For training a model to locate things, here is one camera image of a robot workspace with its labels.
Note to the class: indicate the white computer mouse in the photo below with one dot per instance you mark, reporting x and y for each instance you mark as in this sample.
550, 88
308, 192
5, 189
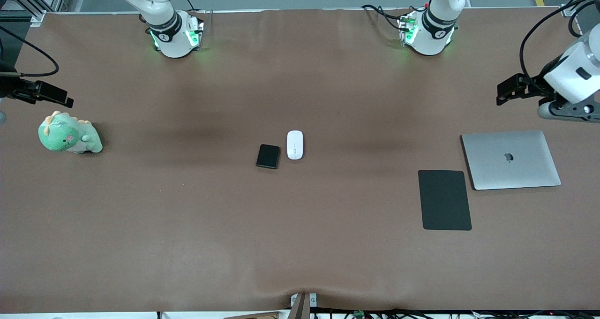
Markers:
294, 144

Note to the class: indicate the black mouse pad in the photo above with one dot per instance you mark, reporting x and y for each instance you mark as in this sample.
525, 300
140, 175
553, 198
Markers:
444, 200

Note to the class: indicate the black phone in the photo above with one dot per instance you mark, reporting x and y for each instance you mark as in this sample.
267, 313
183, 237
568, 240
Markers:
268, 156

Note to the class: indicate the green dinosaur plush toy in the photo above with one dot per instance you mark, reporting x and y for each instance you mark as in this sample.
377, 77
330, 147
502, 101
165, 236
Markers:
65, 136

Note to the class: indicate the silver laptop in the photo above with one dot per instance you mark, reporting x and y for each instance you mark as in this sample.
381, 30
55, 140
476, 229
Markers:
511, 166

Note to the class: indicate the brown table cover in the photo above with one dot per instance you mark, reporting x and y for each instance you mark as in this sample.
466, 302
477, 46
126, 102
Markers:
187, 239

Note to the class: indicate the green plug connector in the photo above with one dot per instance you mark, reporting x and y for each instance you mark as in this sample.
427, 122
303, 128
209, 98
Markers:
359, 314

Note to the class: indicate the metal table edge bracket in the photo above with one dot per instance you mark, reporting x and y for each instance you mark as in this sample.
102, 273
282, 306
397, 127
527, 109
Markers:
302, 305

